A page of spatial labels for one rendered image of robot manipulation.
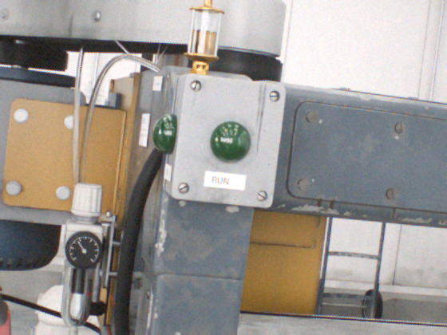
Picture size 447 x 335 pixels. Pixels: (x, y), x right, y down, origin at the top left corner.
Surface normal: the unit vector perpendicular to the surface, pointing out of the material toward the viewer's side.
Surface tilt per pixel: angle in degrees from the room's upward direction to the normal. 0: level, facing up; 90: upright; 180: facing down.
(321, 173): 90
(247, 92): 90
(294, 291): 90
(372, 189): 90
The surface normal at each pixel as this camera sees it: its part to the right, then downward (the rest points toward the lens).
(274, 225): 0.21, 0.07
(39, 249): 0.81, 0.15
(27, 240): 0.63, 0.14
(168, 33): -0.62, -0.04
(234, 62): -0.05, 0.04
